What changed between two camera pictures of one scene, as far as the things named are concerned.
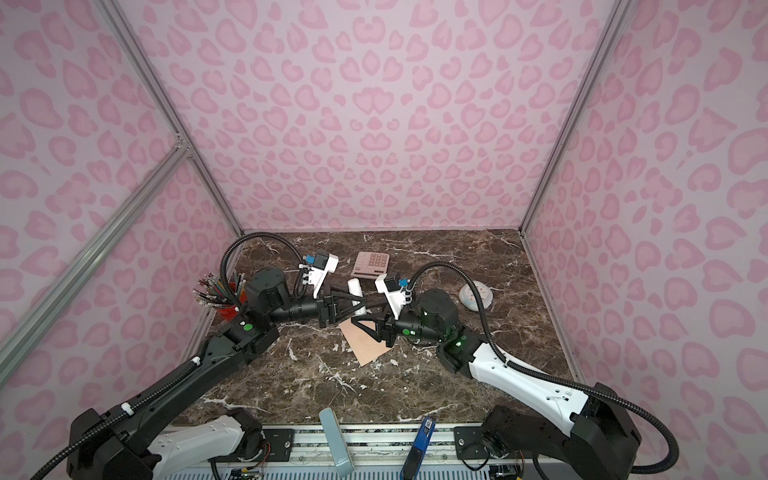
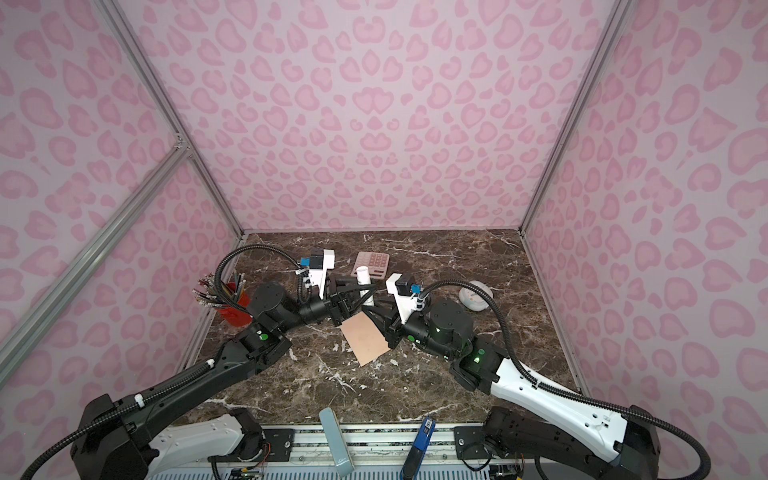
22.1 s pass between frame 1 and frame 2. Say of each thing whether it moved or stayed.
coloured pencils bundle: stayed
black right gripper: stayed
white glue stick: moved
